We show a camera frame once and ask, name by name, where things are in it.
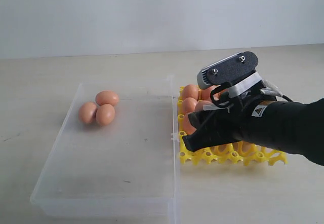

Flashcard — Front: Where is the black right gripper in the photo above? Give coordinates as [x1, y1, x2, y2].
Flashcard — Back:
[183, 100, 314, 158]

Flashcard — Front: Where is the yellow plastic egg tray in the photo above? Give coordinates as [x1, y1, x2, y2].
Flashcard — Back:
[177, 87, 287, 166]

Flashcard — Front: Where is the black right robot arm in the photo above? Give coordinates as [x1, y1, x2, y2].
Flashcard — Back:
[183, 95, 323, 165]

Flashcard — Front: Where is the clear plastic storage box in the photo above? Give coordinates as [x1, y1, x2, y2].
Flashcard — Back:
[30, 76, 181, 223]

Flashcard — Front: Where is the black cable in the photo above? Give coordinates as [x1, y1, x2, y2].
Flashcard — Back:
[275, 94, 294, 103]

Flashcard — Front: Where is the brown egg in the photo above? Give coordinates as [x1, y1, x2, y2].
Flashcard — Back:
[78, 101, 97, 124]
[194, 100, 214, 112]
[96, 104, 115, 126]
[200, 85, 217, 101]
[182, 97, 198, 115]
[95, 90, 119, 106]
[181, 84, 199, 100]
[182, 114, 196, 135]
[215, 144, 228, 155]

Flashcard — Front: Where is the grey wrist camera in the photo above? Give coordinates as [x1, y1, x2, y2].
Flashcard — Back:
[197, 51, 266, 99]

